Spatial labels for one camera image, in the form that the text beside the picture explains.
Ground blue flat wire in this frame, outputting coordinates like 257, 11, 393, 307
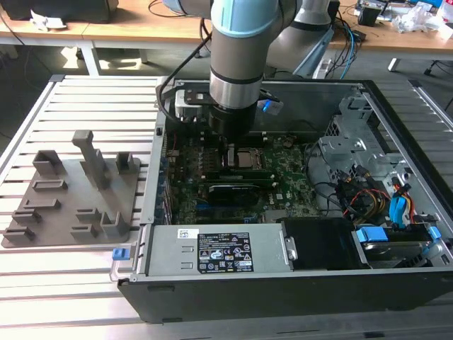
388, 178, 414, 225

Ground grey parts rack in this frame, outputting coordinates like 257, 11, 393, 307
1, 130, 143, 249

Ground clear plastic bag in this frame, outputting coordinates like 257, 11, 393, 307
391, 1, 445, 35

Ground open black PC case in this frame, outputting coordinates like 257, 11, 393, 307
109, 79, 453, 325

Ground silver CPU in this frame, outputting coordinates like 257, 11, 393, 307
236, 152, 262, 168

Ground black chair base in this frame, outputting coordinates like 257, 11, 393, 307
422, 59, 453, 77

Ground black drive shroud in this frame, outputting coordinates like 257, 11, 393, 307
277, 217, 355, 272

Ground silver drive cage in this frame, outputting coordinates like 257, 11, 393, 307
317, 136, 369, 186

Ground black graphics card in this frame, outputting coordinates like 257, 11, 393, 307
207, 181, 262, 207

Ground blue hanging cables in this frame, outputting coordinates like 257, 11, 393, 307
340, 13, 359, 81

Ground black device on desk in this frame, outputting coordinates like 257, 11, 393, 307
6, 0, 120, 24

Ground white power strip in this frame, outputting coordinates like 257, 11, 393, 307
312, 57, 333, 79

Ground hard disk in blue carrier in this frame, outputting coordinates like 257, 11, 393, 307
351, 223, 442, 271

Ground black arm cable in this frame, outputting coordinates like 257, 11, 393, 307
158, 17, 214, 123

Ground wooden desk with white frame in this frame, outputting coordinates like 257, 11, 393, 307
0, 0, 213, 77

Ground wooden desk with clutter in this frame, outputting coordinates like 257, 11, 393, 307
328, 0, 453, 56

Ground green motherboard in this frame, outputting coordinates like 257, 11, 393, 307
164, 130, 321, 226

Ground grey power supply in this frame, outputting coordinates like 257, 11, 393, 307
132, 222, 297, 281

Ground small black box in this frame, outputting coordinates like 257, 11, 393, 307
356, 4, 384, 26

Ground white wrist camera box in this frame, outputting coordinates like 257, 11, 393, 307
174, 89, 214, 122

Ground CPU socket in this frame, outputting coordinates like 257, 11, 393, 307
219, 146, 267, 171

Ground red yellow wire bundle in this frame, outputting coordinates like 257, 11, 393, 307
338, 178, 391, 221

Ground crumpled white paper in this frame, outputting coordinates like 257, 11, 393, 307
29, 9, 68, 31

